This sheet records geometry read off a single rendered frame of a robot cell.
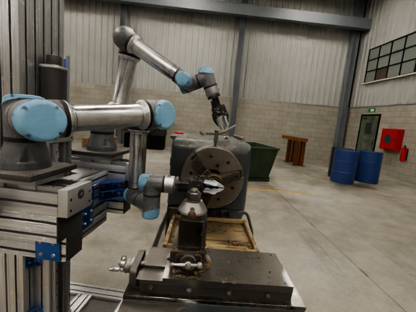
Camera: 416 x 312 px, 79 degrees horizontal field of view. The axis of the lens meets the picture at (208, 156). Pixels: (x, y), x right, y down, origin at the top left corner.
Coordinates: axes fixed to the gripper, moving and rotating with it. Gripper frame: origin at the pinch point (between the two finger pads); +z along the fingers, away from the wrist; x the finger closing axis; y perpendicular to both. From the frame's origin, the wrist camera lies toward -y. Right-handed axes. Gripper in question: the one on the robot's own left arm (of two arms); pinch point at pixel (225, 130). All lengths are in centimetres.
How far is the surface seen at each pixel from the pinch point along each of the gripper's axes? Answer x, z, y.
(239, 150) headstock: 4.0, 13.3, 2.1
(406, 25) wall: 742, -78, -745
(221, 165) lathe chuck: -8.6, 14.5, 18.0
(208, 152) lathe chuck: -12.3, 6.3, 18.0
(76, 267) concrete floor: -156, 74, -64
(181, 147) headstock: -26.2, 0.7, 2.4
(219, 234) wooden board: -19, 39, 39
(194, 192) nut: -18, 7, 76
